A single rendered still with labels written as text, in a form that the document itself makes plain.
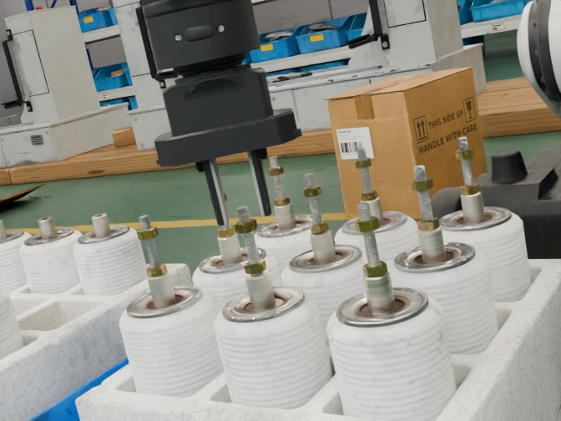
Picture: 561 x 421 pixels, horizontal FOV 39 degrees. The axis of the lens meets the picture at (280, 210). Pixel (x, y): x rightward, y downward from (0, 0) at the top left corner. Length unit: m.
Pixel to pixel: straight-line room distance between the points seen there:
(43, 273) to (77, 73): 2.99
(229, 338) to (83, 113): 3.50
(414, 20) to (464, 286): 2.22
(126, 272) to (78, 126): 3.00
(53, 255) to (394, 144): 0.90
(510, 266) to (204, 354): 0.32
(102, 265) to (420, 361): 0.61
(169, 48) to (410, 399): 0.33
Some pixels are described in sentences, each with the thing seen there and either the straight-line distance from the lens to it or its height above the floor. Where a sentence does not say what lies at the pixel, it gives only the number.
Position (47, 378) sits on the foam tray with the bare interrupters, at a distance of 1.01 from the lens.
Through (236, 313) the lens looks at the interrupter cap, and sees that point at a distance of 0.70.
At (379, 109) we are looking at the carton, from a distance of 1.84.
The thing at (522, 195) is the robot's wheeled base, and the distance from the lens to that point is 1.14.
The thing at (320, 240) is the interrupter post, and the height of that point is 0.28.
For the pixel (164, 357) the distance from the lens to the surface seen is 0.76.
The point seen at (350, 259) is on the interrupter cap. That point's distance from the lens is 0.78.
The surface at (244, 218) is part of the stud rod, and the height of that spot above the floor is 0.33.
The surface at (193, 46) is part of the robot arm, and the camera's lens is 0.63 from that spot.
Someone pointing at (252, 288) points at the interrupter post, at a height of 0.27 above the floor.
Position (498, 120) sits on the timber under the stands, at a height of 0.05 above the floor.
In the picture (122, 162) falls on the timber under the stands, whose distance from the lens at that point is 3.60.
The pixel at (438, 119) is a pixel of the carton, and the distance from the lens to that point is 1.89.
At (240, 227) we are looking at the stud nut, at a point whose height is 0.33.
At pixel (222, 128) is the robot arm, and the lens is 0.65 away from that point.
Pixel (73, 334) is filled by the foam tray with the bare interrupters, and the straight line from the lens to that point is 1.03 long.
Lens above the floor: 0.49
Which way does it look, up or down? 13 degrees down
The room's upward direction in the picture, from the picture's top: 12 degrees counter-clockwise
